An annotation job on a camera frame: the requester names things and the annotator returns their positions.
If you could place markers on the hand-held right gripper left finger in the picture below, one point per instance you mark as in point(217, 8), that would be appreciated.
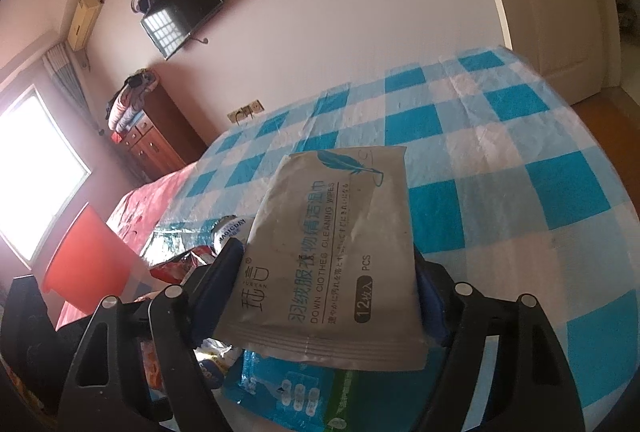
point(212, 307)

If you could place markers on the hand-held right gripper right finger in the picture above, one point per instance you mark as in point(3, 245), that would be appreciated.
point(435, 307)

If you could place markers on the red snack packet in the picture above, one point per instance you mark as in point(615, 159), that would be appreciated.
point(180, 264)

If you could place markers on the clear plastic drink bottle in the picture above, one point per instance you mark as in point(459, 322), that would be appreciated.
point(230, 232)

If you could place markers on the red plastic bin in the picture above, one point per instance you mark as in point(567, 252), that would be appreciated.
point(90, 257)

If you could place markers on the grey feather print wipes packet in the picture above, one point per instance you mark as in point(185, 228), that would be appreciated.
point(325, 252)

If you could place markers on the blue green packet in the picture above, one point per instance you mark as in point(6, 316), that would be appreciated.
point(290, 392)

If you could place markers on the pink bedspread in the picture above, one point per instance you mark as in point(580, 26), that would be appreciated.
point(150, 197)

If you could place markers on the blue checkered plastic tablecloth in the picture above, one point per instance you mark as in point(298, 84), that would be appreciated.
point(500, 152)

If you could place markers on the bright window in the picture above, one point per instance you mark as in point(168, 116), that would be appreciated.
point(35, 172)

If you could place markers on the brown wooden cabinet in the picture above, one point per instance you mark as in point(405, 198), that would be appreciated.
point(170, 132)

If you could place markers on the folded patterned blankets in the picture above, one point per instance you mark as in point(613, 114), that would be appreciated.
point(127, 104)

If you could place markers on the grey patterned curtain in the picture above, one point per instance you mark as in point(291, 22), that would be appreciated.
point(65, 72)

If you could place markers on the white panel door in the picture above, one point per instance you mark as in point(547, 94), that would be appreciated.
point(550, 22)

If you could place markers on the wall power socket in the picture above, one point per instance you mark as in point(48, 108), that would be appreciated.
point(247, 109)

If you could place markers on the black wall television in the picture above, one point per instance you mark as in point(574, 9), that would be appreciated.
point(180, 7)

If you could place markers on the small dark wall device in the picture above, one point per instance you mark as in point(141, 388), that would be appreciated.
point(145, 2)

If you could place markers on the yellowed wall air conditioner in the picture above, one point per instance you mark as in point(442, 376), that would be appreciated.
point(82, 19)

